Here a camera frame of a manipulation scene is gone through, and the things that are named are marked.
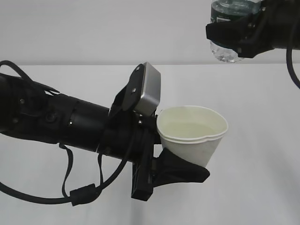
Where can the clear water bottle green label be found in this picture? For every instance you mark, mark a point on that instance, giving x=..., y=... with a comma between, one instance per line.
x=228, y=10

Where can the white paper cup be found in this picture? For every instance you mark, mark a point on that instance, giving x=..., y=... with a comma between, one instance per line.
x=191, y=132

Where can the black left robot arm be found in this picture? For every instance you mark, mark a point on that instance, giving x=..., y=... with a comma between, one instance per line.
x=36, y=112

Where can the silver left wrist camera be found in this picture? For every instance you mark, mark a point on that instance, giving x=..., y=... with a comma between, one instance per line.
x=141, y=94

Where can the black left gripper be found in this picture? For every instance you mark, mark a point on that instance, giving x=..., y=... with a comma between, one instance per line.
x=131, y=137

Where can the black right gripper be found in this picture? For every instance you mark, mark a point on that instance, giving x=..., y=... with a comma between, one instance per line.
x=267, y=28

